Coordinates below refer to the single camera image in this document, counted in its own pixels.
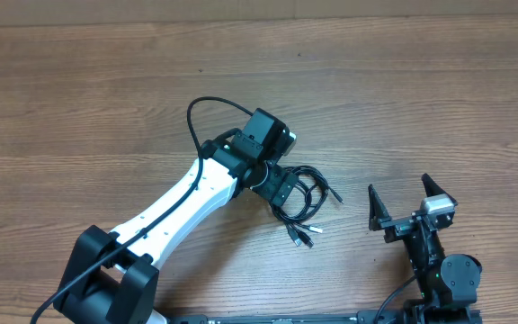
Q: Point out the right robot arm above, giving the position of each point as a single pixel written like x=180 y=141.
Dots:
x=442 y=287

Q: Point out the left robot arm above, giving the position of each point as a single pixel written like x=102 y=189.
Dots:
x=248 y=153

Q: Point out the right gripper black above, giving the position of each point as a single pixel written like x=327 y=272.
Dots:
x=398 y=227

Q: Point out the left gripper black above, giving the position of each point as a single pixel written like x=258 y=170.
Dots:
x=268 y=187

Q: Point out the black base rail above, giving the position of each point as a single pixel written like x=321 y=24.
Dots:
x=360 y=317

